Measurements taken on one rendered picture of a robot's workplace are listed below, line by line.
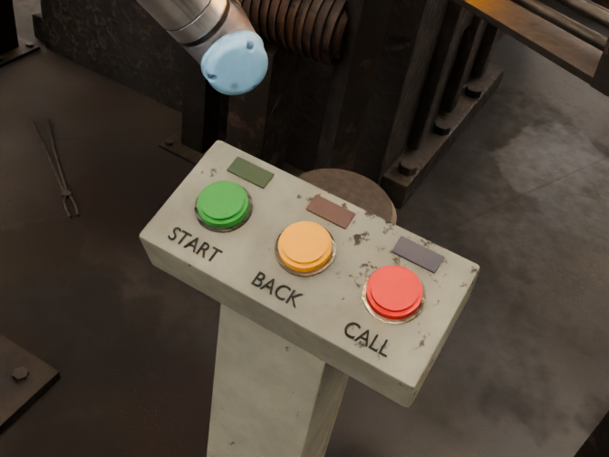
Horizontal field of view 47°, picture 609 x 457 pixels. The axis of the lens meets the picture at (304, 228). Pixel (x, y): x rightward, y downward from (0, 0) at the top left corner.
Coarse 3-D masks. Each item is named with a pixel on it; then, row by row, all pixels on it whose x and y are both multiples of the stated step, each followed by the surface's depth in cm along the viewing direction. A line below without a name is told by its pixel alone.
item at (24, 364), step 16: (0, 336) 113; (0, 352) 111; (16, 352) 111; (0, 368) 108; (16, 368) 108; (32, 368) 109; (48, 368) 110; (0, 384) 106; (16, 384) 107; (32, 384) 107; (48, 384) 108; (0, 400) 104; (16, 400) 105; (32, 400) 106; (0, 416) 103; (16, 416) 104; (0, 432) 102
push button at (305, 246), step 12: (288, 228) 53; (300, 228) 53; (312, 228) 53; (324, 228) 53; (288, 240) 52; (300, 240) 52; (312, 240) 52; (324, 240) 52; (288, 252) 52; (300, 252) 52; (312, 252) 52; (324, 252) 52; (288, 264) 52; (300, 264) 52; (312, 264) 52
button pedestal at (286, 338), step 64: (192, 192) 56; (256, 192) 56; (320, 192) 56; (192, 256) 53; (256, 256) 53; (384, 256) 53; (448, 256) 52; (256, 320) 55; (320, 320) 50; (384, 320) 50; (448, 320) 50; (256, 384) 60; (320, 384) 56; (384, 384) 50; (256, 448) 66; (320, 448) 71
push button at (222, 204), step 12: (204, 192) 55; (216, 192) 55; (228, 192) 55; (240, 192) 55; (204, 204) 54; (216, 204) 54; (228, 204) 54; (240, 204) 54; (204, 216) 54; (216, 216) 54; (228, 216) 54; (240, 216) 54
